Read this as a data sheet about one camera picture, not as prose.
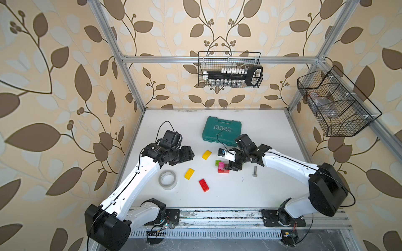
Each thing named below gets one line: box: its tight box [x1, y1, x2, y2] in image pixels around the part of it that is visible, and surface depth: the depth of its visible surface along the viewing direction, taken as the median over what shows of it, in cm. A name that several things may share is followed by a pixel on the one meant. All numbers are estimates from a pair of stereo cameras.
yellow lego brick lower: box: [183, 167, 196, 181], surface depth 89 cm
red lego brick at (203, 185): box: [198, 178, 210, 193], surface depth 85 cm
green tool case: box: [202, 116, 242, 147], surface depth 106 cm
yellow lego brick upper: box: [201, 149, 212, 161], surface depth 98 cm
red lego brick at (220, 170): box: [217, 168, 230, 174], surface depth 89 cm
